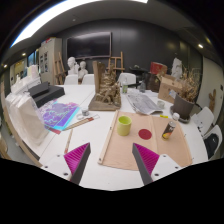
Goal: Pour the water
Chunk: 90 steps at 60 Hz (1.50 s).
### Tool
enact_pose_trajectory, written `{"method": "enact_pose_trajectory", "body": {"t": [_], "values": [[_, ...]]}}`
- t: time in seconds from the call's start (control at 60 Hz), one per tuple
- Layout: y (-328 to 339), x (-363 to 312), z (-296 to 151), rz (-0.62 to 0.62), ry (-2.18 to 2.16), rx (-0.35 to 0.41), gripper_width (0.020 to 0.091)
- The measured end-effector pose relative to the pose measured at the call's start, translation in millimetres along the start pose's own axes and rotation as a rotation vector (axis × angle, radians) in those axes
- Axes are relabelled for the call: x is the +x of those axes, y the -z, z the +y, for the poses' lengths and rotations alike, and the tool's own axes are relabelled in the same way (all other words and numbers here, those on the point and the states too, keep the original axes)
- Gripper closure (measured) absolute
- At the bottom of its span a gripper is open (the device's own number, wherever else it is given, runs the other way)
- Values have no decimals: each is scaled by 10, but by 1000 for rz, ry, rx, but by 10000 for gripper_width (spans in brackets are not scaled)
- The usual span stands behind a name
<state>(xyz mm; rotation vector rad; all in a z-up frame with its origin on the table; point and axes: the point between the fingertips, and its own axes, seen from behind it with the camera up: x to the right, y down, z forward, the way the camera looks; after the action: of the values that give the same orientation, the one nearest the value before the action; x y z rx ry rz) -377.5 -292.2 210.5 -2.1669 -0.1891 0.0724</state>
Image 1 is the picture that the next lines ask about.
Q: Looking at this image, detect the wooden easel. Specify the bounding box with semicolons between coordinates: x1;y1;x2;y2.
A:
53;51;68;86
107;51;126;75

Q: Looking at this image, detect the beige wooden drawing board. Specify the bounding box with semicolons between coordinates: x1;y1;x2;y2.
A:
97;109;194;172

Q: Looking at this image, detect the red box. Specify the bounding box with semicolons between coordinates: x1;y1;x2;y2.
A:
149;61;168;76

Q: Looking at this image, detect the large white plaster block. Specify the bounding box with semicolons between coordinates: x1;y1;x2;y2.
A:
4;91;50;154

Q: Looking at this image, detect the dark pot with dried plant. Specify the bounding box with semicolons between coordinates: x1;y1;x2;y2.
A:
171;66;203;120

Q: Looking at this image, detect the brown wooden carved sculpture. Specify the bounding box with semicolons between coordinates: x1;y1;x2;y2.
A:
87;60;122;112

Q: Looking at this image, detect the clear juice bottle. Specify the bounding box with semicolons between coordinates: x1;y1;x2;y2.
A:
161;112;181;141

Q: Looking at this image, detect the small white cup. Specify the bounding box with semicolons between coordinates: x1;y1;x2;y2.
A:
156;99;166;110

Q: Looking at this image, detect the small wooden wall figure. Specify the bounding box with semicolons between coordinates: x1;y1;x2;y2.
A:
208;89;218;113

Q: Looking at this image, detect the grey round plant saucer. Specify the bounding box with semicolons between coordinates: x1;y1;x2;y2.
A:
169;105;193;124

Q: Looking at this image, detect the colourful purple print sheet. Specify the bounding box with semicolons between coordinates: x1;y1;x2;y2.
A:
39;99;81;135

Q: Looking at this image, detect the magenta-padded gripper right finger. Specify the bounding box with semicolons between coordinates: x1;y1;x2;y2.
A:
131;142;183;187

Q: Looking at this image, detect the brown cardboard box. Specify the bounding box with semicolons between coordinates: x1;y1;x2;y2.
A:
157;73;184;104

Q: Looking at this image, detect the white chair with black bag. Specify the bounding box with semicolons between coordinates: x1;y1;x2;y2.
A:
203;124;224;160

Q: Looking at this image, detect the folded newspaper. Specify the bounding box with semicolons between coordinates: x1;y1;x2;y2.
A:
125;91;164;116

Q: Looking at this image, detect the black wall screen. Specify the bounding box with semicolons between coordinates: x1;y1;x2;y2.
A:
65;31;113;60

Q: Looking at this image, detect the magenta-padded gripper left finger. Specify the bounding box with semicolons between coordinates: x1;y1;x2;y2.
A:
39;142;92;186

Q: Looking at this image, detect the white tall cabinet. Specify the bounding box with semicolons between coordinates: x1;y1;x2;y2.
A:
38;37;63;86

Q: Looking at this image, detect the green-labelled clear bottle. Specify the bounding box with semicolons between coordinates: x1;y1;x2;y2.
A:
121;77;129;94

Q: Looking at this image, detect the black flat box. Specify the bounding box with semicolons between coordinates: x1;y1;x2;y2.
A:
33;85;66;108
28;81;50;98

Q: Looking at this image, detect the long white ceiling light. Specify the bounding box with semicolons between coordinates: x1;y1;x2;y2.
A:
9;0;149;48

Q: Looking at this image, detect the flat round red coaster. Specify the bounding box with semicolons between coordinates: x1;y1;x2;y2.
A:
137;128;153;141

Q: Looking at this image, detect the white plaster figure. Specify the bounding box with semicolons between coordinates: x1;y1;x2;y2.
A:
171;57;184;80

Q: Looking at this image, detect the yellow-green mug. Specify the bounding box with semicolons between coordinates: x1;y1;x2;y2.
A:
116;115;133;137

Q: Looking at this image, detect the white plaster bust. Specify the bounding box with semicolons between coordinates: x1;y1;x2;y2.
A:
77;60;90;81
66;56;80;76

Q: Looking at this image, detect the thin wooden stick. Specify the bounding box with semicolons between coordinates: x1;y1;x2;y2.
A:
63;128;74;155

